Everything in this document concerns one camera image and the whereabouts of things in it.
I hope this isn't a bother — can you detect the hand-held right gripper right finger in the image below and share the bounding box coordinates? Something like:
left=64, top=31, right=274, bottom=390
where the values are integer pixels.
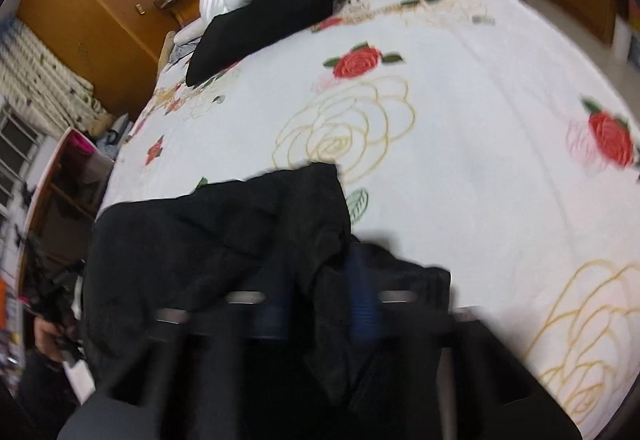
left=349, top=244, right=584, bottom=440

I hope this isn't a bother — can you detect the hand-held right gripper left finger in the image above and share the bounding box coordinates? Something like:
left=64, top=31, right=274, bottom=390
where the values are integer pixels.
left=94, top=264, right=297, bottom=422

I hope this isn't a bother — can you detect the black puffer jacket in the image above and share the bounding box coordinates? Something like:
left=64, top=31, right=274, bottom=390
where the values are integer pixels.
left=81, top=162, right=454, bottom=423

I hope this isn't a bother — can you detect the person's left hand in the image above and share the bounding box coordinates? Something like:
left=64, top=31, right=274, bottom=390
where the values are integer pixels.
left=33, top=318, right=73, bottom=363

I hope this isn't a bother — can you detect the window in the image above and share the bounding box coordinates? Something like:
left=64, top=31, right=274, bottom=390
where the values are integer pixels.
left=0, top=95, right=47, bottom=232

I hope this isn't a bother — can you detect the floral bed sheet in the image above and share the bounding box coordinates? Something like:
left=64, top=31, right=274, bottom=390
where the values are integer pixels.
left=96, top=0, right=640, bottom=440

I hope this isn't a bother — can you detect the patterned curtain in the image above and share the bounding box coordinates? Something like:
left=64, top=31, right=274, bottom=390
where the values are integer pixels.
left=0, top=16, right=110, bottom=137

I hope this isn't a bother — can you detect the tall wooden wardrobe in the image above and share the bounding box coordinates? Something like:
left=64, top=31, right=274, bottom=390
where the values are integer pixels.
left=16, top=0, right=177, bottom=122

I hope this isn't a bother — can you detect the black pillow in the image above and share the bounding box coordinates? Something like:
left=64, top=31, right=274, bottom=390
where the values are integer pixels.
left=184, top=0, right=339, bottom=87

